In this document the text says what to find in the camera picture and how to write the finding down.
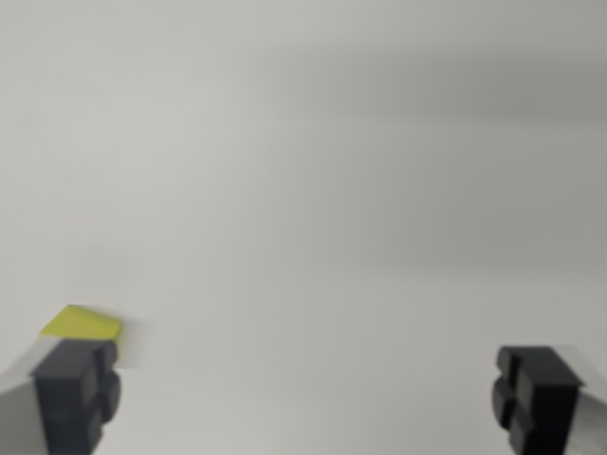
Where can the black silver gripper left finger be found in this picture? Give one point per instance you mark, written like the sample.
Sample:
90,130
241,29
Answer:
66,398

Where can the black silver gripper right finger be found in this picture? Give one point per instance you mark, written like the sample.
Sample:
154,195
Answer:
540,403

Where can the yellow cube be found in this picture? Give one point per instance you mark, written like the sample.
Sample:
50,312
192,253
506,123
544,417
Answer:
83,324

